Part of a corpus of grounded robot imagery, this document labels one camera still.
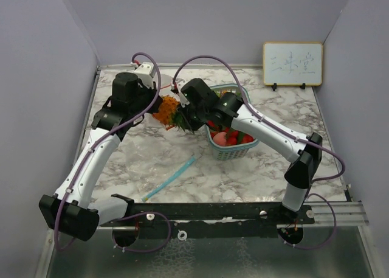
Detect orange toy pineapple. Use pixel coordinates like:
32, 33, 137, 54
153, 95, 191, 133

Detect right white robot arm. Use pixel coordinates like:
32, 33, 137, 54
177, 78, 322, 224

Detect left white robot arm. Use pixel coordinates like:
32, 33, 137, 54
39, 71, 162, 241

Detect pink toy peach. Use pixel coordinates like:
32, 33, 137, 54
212, 131, 227, 147

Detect blue plastic strip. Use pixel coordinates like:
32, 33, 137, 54
142, 156, 196, 203

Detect red toy strawberries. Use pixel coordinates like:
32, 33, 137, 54
207, 120, 255, 147

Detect light blue plastic basket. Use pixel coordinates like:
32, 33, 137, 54
204, 83, 260, 161

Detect small whiteboard with stand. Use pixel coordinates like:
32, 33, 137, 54
263, 41, 323, 89

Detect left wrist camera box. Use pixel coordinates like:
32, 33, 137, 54
133, 62, 156, 89

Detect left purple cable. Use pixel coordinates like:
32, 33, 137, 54
54, 52, 171, 254

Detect purple cable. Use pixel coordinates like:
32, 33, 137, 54
54, 52, 171, 254
171, 55, 346, 250

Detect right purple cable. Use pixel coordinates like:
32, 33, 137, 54
171, 55, 346, 250

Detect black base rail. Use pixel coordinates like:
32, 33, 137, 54
102, 199, 314, 239

